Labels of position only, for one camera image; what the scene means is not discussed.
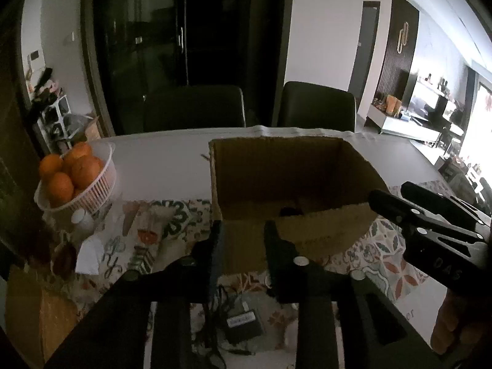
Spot orange fruit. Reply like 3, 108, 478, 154
38, 153, 63, 181
63, 142, 93, 166
47, 172, 74, 208
70, 155, 103, 190

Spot dark glass cabinet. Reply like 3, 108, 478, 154
81, 0, 293, 136

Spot orange fruit back right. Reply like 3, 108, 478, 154
63, 142, 93, 166

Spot black power adapter with cable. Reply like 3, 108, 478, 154
192, 285, 265, 368

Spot orange fruit middle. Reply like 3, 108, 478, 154
70, 155, 103, 190

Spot orange fruit front left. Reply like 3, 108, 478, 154
47, 172, 74, 208

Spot patterned tile table mat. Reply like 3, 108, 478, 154
51, 200, 446, 341

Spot white fruit basket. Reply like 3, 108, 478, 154
34, 141, 119, 216

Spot small white bottle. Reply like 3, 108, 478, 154
71, 208, 94, 235

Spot white tv console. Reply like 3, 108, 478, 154
366, 105, 440, 143

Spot brown cardboard box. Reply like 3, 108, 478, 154
209, 137, 388, 275

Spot orange fruit back left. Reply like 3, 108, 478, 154
38, 153, 63, 181

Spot white shoe shelf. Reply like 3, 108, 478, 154
38, 95, 72, 154

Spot person right hand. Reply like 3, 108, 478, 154
430, 289, 491, 355

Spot white crumpled tissue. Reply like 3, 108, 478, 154
75, 234, 104, 275

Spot black dining chair right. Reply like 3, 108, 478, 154
276, 81, 356, 132

